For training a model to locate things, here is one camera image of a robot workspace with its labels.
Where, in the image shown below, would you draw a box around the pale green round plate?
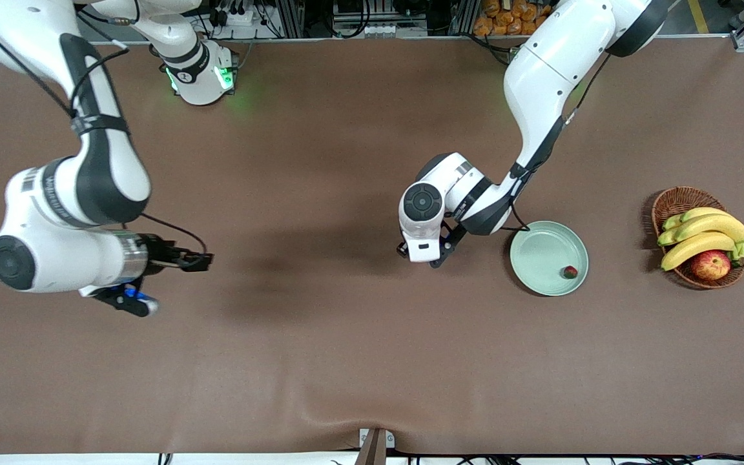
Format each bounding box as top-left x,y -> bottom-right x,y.
510,221 -> 589,297

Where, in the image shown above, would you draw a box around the large table cover mat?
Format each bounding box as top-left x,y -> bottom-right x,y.
0,37 -> 744,457

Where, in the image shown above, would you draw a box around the white terminal block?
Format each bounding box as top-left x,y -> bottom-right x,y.
354,23 -> 405,37

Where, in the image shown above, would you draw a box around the white power strip black plugs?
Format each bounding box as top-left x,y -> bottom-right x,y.
207,0 -> 271,28

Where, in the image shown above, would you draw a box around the bag of orange buns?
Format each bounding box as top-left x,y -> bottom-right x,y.
472,0 -> 550,37

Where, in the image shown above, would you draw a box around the brown wicker basket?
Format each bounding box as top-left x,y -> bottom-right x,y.
651,187 -> 744,290

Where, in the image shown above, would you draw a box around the yellow banana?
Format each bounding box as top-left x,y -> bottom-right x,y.
661,207 -> 731,232
660,232 -> 738,272
657,213 -> 744,262

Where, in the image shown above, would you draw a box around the red yellow apple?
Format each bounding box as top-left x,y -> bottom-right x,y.
690,250 -> 732,281

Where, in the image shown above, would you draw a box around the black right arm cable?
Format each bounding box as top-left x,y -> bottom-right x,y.
0,0 -> 210,259

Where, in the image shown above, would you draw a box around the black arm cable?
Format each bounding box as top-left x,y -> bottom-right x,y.
500,52 -> 612,232
0,0 -> 210,259

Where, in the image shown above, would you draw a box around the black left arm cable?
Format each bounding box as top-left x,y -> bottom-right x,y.
500,52 -> 612,232

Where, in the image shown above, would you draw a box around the silver bracket plate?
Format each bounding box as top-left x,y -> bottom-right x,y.
358,428 -> 396,448

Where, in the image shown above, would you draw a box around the brown mount bar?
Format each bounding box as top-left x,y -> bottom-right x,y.
354,429 -> 388,465

